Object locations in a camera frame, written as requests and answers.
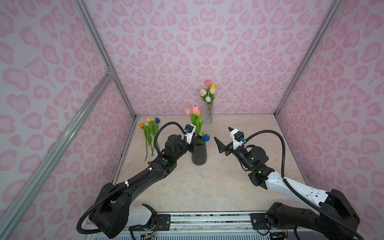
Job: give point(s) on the peach pink tulip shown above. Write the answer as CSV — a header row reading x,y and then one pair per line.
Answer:
x,y
188,112

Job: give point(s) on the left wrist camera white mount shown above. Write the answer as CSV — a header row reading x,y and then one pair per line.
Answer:
x,y
190,131

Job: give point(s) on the clear glass vase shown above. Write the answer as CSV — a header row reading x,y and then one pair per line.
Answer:
x,y
209,114

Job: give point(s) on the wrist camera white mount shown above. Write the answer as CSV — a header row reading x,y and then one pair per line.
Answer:
x,y
190,131
238,138

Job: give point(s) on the black tapered vase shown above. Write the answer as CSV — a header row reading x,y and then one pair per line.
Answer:
x,y
199,156

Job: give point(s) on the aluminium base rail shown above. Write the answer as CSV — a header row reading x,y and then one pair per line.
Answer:
x,y
216,226

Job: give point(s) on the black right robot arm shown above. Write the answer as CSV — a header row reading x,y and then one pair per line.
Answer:
x,y
326,212

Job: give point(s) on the diagonal aluminium frame bar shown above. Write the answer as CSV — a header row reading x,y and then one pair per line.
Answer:
x,y
21,204

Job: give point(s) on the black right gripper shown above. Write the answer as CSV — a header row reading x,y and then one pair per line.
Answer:
x,y
232,149

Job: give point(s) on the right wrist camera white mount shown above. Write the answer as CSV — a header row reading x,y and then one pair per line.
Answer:
x,y
238,138

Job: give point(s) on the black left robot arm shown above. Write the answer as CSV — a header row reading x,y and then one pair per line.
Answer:
x,y
111,213

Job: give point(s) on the bunch of artificial tulips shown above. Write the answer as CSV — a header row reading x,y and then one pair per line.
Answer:
x,y
148,136

